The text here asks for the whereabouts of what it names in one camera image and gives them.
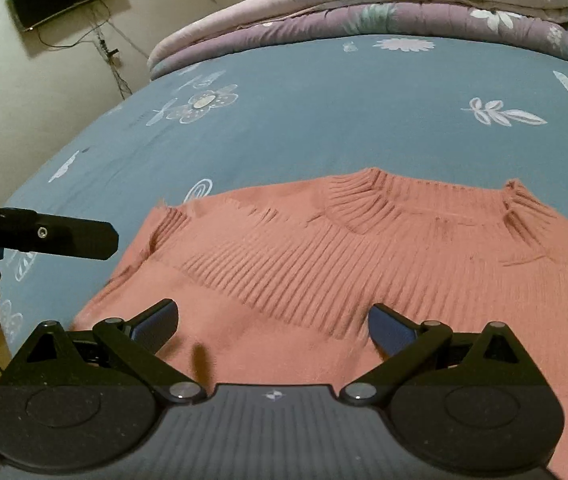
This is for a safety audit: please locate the purple floral folded quilt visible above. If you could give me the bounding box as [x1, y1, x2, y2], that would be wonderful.
[150, 2, 568, 81]

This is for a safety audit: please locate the black television cable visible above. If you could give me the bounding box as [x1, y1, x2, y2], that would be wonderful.
[36, 0, 135, 101]

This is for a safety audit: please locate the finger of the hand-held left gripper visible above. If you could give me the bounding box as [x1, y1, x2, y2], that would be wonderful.
[0, 208, 119, 261]

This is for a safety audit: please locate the pink striped knit sweater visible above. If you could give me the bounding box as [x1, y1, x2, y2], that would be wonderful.
[71, 167, 568, 480]

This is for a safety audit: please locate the blue printed bed sheet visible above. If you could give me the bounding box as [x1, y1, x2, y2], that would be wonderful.
[0, 34, 568, 361]

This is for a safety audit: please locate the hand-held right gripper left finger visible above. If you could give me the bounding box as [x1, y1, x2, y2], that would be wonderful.
[1, 299, 207, 403]

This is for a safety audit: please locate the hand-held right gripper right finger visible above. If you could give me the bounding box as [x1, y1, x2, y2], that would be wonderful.
[340, 302, 547, 403]

